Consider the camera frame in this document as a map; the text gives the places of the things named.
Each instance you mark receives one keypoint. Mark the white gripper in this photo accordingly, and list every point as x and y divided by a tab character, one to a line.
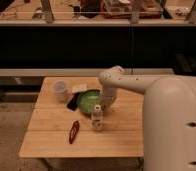
108	96

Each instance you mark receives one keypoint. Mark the green ceramic bowl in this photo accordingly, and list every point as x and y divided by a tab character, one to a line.
87	100

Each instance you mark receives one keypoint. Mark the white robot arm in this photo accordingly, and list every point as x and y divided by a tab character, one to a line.
168	116

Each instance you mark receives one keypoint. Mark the small white bottle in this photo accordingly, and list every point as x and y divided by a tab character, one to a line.
97	118

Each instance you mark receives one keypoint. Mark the white sponge block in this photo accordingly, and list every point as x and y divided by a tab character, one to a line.
79	88

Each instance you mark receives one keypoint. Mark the black smartphone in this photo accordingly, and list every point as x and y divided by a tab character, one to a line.
72	104

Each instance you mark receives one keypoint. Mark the translucent plastic cup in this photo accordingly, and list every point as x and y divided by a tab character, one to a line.
60	90

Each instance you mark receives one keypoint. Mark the red chili pepper toy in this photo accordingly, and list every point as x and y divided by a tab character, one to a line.
73	132

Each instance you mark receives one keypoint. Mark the wooden folding table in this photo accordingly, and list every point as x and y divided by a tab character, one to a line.
48	131

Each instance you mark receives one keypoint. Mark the long wooden bench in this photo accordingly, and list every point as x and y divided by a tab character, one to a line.
10	77

